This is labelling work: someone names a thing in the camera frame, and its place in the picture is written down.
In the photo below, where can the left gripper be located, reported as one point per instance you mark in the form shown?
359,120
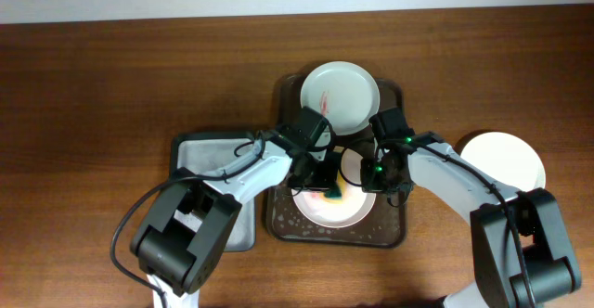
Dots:
314,179

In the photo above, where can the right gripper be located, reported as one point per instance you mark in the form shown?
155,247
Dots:
378,180

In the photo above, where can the green yellow sponge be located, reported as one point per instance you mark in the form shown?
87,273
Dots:
335,193

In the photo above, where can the pale green plate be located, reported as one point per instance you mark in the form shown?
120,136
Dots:
344,93

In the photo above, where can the white bowl plate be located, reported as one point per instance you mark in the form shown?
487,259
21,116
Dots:
507,158

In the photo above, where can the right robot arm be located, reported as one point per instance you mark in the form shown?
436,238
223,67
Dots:
521,250

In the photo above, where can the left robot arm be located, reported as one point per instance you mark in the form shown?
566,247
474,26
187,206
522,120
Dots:
183,236

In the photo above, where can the large brown serving tray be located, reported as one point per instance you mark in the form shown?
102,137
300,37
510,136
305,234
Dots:
384,227

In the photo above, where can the small grey metal tray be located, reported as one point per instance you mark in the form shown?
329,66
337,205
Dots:
203,152

